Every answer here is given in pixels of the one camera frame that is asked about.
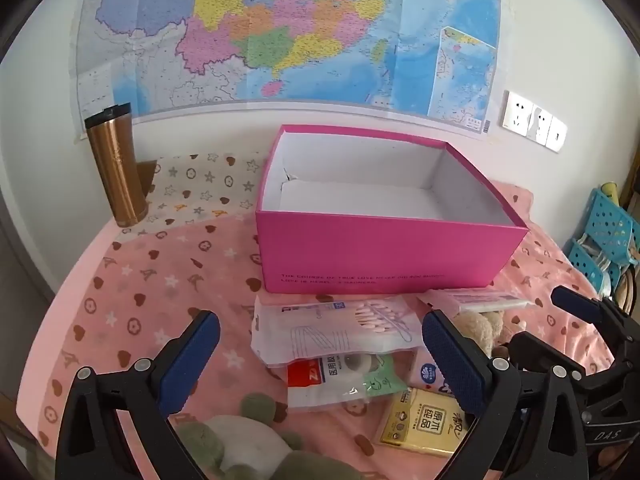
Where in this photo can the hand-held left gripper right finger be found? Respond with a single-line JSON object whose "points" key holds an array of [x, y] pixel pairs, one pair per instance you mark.
{"points": [[450, 360]]}

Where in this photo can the pink printed blanket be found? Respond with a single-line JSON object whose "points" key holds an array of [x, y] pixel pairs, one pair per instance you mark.
{"points": [[150, 285]]}

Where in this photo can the cotton swab bag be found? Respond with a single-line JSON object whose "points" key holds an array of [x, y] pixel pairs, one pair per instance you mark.
{"points": [[325, 330]]}

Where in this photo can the red and white packet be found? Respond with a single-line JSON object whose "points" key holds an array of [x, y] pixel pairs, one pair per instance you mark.
{"points": [[320, 385]]}

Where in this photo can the brown metal thermos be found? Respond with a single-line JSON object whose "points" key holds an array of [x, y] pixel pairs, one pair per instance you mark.
{"points": [[117, 170]]}

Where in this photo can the yellow object on basket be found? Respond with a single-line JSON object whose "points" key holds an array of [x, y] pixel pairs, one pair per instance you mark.
{"points": [[610, 191]]}

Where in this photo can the beige woven bag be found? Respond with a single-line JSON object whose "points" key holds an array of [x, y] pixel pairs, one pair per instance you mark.
{"points": [[627, 290]]}

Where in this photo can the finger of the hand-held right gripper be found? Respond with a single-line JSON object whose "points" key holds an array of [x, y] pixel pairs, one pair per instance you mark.
{"points": [[575, 302], [545, 350]]}

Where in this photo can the colourful wall map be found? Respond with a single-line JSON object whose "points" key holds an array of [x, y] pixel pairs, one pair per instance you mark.
{"points": [[250, 35]]}

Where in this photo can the beige plush toy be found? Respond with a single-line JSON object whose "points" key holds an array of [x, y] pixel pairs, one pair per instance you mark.
{"points": [[475, 330]]}

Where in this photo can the yellow tissue pack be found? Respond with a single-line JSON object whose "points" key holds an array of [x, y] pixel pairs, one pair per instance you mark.
{"points": [[415, 425]]}

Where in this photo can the white wall socket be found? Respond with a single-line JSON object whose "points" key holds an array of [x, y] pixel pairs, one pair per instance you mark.
{"points": [[517, 112], [541, 124]]}

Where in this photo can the pink cardboard box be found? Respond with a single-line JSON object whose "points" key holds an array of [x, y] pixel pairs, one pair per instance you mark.
{"points": [[380, 255]]}

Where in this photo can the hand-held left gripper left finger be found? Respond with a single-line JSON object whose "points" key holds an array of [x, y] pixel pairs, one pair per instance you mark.
{"points": [[190, 360]]}

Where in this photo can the blue plastic basket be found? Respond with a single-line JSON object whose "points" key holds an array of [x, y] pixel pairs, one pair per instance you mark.
{"points": [[587, 265], [612, 230]]}

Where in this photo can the green plush toy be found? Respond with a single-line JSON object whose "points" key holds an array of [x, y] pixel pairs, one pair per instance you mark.
{"points": [[200, 440]]}

